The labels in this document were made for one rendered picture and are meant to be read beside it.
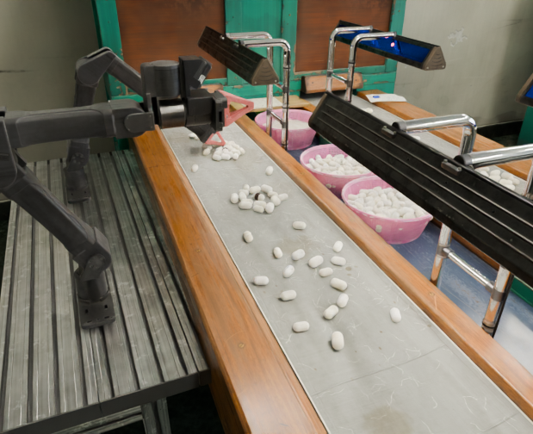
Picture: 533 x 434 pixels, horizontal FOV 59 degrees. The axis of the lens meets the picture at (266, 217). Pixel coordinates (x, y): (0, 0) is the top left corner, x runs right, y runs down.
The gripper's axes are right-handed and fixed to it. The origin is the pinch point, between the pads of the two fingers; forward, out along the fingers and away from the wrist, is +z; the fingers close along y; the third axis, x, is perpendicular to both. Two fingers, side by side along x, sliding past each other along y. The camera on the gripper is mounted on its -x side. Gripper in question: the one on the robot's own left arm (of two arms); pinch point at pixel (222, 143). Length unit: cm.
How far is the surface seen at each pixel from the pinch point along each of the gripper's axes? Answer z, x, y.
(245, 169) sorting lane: 2.4, 0.5, -20.3
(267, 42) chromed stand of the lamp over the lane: -13.6, -34.7, -11.6
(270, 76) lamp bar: -16.3, -26.1, -33.3
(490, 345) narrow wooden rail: 11, -10, -112
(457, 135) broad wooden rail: 63, -55, -24
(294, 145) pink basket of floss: 27.0, -14.4, 3.7
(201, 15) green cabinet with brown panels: -19, -33, 46
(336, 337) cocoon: -7, 6, -100
